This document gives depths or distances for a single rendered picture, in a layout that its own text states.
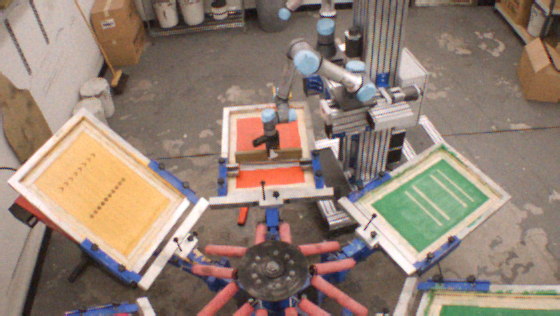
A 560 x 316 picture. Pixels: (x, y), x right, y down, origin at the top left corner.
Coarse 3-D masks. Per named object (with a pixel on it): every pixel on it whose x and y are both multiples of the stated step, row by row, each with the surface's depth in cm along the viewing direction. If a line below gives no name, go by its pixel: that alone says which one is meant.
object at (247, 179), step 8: (240, 120) 304; (248, 120) 304; (256, 120) 303; (240, 128) 299; (240, 136) 294; (240, 144) 289; (240, 176) 270; (248, 176) 270; (256, 176) 270; (264, 176) 269; (240, 184) 266; (248, 184) 266; (256, 184) 265
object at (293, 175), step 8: (296, 120) 301; (296, 128) 296; (296, 136) 291; (296, 144) 286; (280, 168) 273; (288, 168) 273; (296, 168) 272; (272, 176) 269; (280, 176) 269; (288, 176) 268; (296, 176) 268; (272, 184) 265; (280, 184) 264; (288, 184) 264
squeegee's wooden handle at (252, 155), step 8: (240, 152) 269; (248, 152) 268; (256, 152) 268; (264, 152) 268; (280, 152) 269; (288, 152) 269; (296, 152) 269; (240, 160) 271; (248, 160) 272; (256, 160) 272
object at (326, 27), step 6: (324, 18) 288; (318, 24) 285; (324, 24) 285; (330, 24) 284; (318, 30) 287; (324, 30) 283; (330, 30) 284; (318, 36) 290; (324, 36) 287; (330, 36) 287; (324, 42) 290; (330, 42) 291
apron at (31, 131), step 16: (0, 80) 294; (0, 96) 293; (16, 96) 315; (32, 96) 338; (16, 112) 315; (32, 112) 340; (16, 128) 311; (32, 128) 335; (48, 128) 361; (16, 144) 311; (32, 144) 337
